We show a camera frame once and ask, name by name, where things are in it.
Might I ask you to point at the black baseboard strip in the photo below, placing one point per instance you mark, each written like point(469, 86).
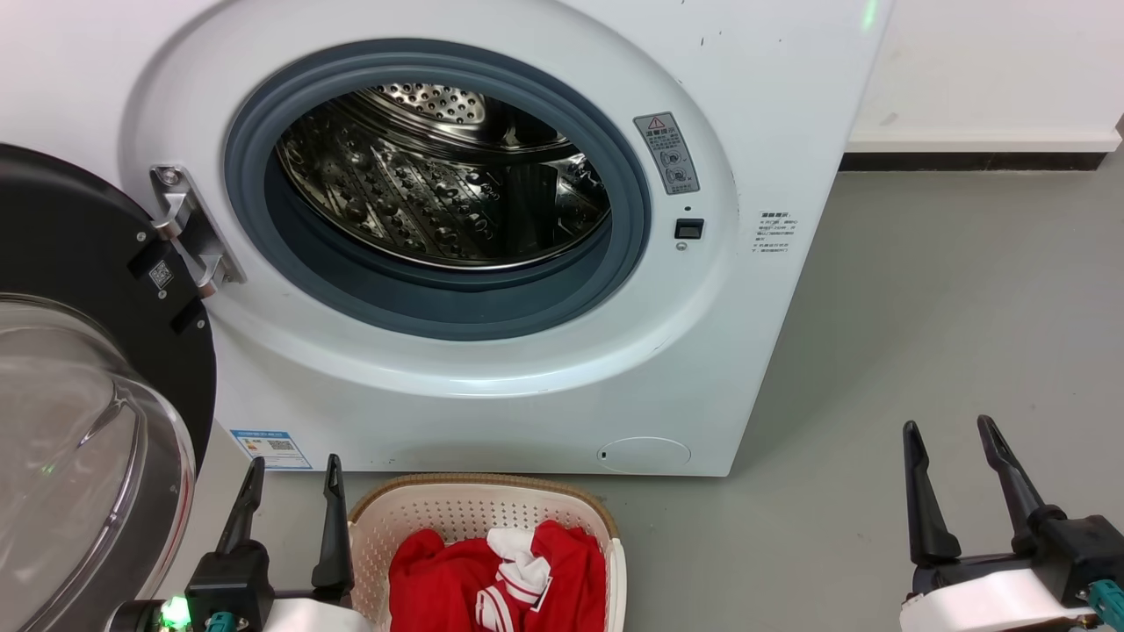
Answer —
point(966, 161)

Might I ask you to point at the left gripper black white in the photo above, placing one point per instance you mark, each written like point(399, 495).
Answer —
point(228, 584)

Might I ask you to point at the red and white garment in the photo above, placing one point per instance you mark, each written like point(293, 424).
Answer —
point(439, 579)

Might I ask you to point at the round washer door with glass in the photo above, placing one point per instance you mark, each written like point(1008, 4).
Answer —
point(97, 290)

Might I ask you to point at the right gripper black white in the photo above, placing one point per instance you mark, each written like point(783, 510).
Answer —
point(1080, 553)

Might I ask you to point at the white front-load washing machine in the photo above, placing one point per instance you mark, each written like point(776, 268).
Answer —
point(527, 386)

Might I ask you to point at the stainless steel washing machine drum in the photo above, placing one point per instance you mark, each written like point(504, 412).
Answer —
point(421, 184)

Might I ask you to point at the silver metal door hinge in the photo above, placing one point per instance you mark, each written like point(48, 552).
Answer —
point(189, 228)

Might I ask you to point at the cream perforated laundry basket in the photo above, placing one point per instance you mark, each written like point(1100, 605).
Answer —
point(457, 509)

